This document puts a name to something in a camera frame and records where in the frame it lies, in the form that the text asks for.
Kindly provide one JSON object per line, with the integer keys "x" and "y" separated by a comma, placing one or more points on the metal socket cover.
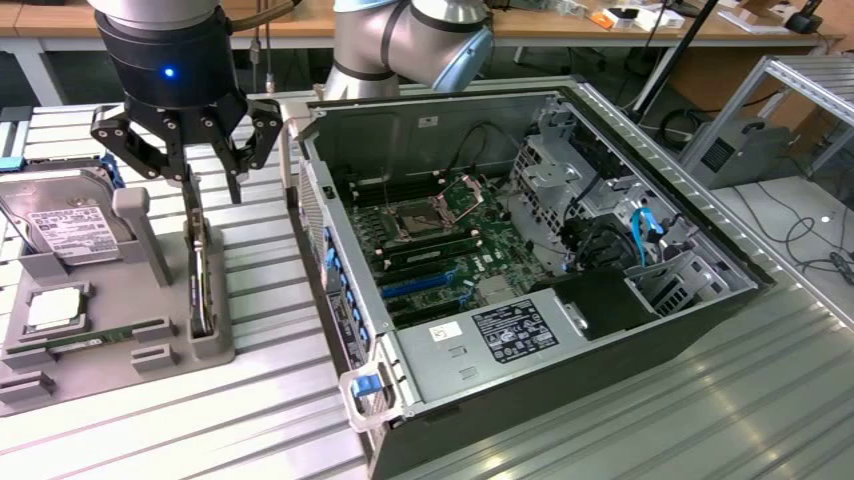
{"x": 463, "y": 195}

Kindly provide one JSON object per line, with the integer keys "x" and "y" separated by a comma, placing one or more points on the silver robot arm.
{"x": 374, "y": 40}

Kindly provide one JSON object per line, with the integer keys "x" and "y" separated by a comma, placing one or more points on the black tripod pole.
{"x": 674, "y": 55}

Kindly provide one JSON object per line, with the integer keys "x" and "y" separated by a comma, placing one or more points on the blue expansion slot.
{"x": 414, "y": 287}

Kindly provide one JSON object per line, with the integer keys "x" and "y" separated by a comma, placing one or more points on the silver disk bay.
{"x": 674, "y": 295}

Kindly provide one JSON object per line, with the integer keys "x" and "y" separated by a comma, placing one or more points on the dark RAM stick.
{"x": 427, "y": 256}

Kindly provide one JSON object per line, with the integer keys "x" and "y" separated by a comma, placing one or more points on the silver drive cage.
{"x": 547, "y": 175}

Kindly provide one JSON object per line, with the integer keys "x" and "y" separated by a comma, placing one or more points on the black webcam device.
{"x": 803, "y": 22}

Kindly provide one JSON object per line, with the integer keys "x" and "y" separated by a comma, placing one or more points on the thin metal locking lever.
{"x": 387, "y": 190}

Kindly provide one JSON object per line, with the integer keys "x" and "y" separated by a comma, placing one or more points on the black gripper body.
{"x": 173, "y": 75}

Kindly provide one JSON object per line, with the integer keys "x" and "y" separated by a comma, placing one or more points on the black expansion slot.
{"x": 427, "y": 303}
{"x": 434, "y": 316}
{"x": 407, "y": 274}

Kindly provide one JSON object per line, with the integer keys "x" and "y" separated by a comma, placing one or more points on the CPU socket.
{"x": 420, "y": 222}

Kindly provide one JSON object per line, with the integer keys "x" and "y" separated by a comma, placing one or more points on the green motherboard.
{"x": 496, "y": 235}

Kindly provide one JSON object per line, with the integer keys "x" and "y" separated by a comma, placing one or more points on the grey computer box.
{"x": 747, "y": 155}

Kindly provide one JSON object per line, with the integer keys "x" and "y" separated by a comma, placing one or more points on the white flat box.
{"x": 754, "y": 22}

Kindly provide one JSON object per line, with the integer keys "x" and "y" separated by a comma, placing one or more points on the graphics card with black fan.
{"x": 199, "y": 270}

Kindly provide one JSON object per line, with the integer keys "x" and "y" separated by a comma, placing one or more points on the aluminium profile frame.
{"x": 807, "y": 80}

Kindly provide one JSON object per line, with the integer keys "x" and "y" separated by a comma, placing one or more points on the grey parts rack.
{"x": 113, "y": 320}

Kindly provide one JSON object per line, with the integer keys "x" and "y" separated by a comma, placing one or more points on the silver power supply unit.
{"x": 440, "y": 370}

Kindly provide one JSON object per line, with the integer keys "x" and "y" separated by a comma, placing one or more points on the silver chipset heatsink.
{"x": 500, "y": 292}

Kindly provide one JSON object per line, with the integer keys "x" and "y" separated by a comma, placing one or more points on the black open PC case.
{"x": 534, "y": 400}

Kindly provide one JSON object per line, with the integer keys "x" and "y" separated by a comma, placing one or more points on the hard disk with blue rails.
{"x": 60, "y": 215}

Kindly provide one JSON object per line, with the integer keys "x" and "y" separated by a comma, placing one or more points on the green RAM stick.
{"x": 80, "y": 342}

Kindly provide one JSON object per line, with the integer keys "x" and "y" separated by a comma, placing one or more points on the silver CPU chip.
{"x": 53, "y": 307}

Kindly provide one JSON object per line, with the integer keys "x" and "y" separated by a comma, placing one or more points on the black plastic shroud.
{"x": 600, "y": 305}

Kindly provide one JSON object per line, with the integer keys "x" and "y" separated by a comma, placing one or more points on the wooden desk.
{"x": 40, "y": 22}

